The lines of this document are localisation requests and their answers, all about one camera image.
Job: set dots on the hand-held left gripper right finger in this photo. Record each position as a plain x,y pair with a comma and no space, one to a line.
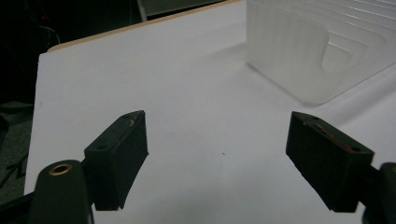
327,161

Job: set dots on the translucent white plastic file rack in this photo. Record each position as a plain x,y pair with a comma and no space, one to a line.
299,53

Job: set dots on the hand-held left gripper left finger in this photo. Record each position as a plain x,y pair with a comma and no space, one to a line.
116,161

